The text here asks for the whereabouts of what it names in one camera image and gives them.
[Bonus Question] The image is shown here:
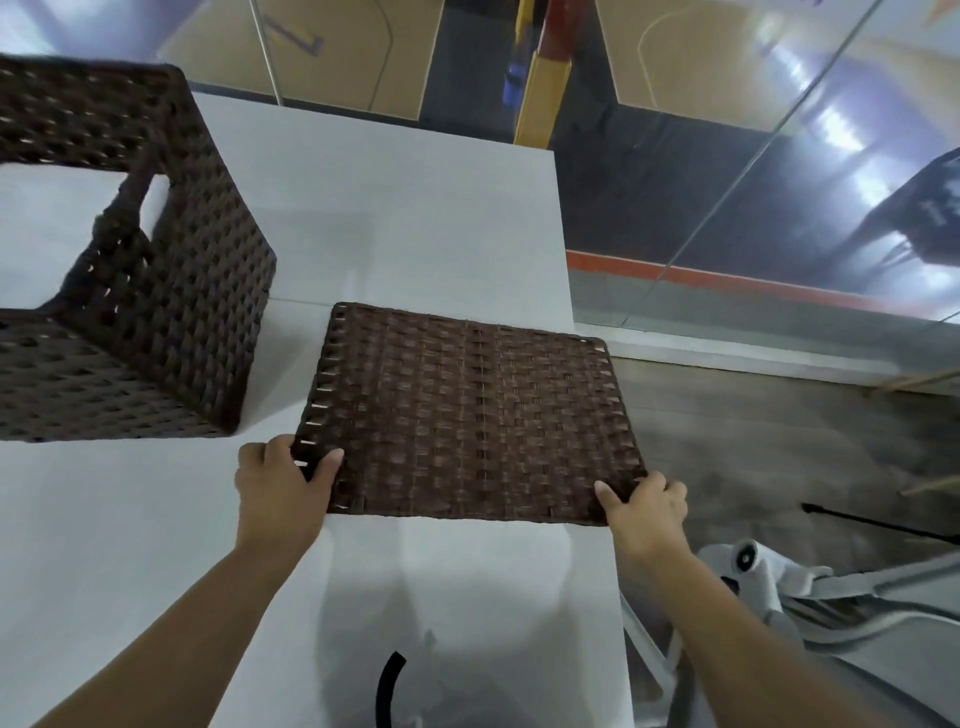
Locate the person's right hand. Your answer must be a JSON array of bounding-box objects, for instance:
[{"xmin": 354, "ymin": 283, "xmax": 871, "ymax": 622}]
[{"xmin": 594, "ymin": 471, "xmax": 689, "ymax": 569}]

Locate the person's left hand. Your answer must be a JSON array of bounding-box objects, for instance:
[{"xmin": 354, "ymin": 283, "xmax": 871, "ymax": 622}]
[{"xmin": 235, "ymin": 434, "xmax": 345, "ymax": 554}]

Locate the brown woven wicker lid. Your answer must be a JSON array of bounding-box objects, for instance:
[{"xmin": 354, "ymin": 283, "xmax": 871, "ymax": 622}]
[{"xmin": 289, "ymin": 302, "xmax": 648, "ymax": 528}]

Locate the person's right forearm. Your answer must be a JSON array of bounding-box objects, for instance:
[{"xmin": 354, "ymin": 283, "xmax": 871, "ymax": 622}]
[{"xmin": 621, "ymin": 546, "xmax": 901, "ymax": 728}]

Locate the person's left forearm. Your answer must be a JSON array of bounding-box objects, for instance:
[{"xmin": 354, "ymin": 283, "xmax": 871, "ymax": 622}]
[{"xmin": 30, "ymin": 538, "xmax": 316, "ymax": 728}]

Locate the white folding chair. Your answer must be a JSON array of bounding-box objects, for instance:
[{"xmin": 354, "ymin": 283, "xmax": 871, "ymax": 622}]
[{"xmin": 619, "ymin": 540, "xmax": 960, "ymax": 728}]

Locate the brown woven wicker basket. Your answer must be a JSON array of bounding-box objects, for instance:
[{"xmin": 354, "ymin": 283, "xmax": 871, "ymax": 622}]
[{"xmin": 0, "ymin": 54, "xmax": 278, "ymax": 444}]

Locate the black thin rod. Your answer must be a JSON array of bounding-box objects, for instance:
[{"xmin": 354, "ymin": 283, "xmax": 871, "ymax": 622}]
[{"xmin": 800, "ymin": 502, "xmax": 960, "ymax": 544}]

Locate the glass railing panel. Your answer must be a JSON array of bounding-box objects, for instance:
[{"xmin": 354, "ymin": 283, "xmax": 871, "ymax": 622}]
[{"xmin": 251, "ymin": 0, "xmax": 960, "ymax": 331}]

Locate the black curved cable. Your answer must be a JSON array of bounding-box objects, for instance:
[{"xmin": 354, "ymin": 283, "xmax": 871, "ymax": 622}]
[{"xmin": 375, "ymin": 651, "xmax": 408, "ymax": 728}]

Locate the yellow padded post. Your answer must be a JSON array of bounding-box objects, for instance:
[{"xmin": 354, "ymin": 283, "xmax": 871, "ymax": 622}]
[{"xmin": 514, "ymin": 51, "xmax": 574, "ymax": 148}]

